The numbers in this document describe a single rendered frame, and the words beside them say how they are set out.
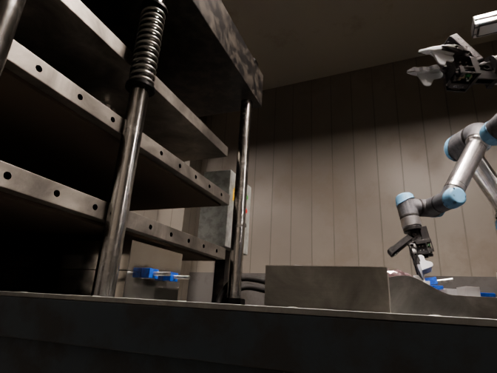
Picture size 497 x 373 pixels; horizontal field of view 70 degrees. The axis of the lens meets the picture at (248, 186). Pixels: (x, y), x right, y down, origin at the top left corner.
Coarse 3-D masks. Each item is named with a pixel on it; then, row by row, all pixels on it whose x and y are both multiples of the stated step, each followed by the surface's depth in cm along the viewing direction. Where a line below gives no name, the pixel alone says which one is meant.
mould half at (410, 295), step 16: (400, 288) 89; (416, 288) 89; (432, 288) 89; (400, 304) 88; (416, 304) 88; (432, 304) 87; (448, 304) 87; (464, 304) 87; (480, 304) 87; (496, 304) 86
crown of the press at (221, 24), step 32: (96, 0) 126; (128, 0) 126; (192, 0) 124; (128, 32) 139; (192, 32) 139; (224, 32) 148; (160, 64) 159; (192, 64) 158; (224, 64) 156; (256, 64) 184; (192, 96) 182; (224, 96) 180; (256, 96) 180
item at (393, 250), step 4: (408, 236) 142; (400, 240) 142; (404, 240) 142; (408, 240) 141; (396, 244) 142; (400, 244) 142; (404, 244) 141; (392, 248) 142; (396, 248) 142; (400, 248) 142; (388, 252) 143; (392, 252) 142; (396, 252) 142; (392, 256) 144
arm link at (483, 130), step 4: (496, 116) 101; (492, 120) 103; (496, 120) 101; (484, 124) 106; (488, 124) 104; (492, 124) 102; (496, 124) 101; (484, 128) 105; (488, 128) 104; (492, 128) 102; (496, 128) 101; (480, 132) 108; (484, 132) 106; (488, 132) 104; (492, 132) 103; (496, 132) 102; (480, 136) 108; (484, 136) 106; (488, 136) 105; (492, 136) 103; (496, 136) 103; (484, 140) 107; (488, 140) 105; (492, 140) 105; (496, 140) 103; (492, 144) 106; (496, 144) 106
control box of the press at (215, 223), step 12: (216, 180) 185; (228, 180) 182; (228, 192) 180; (204, 216) 181; (216, 216) 178; (228, 216) 177; (204, 228) 178; (216, 228) 176; (228, 228) 176; (204, 240) 176; (216, 240) 174; (228, 240) 175; (228, 252) 185; (216, 264) 183; (228, 264) 184; (216, 276) 181; (228, 276) 183; (216, 288) 178
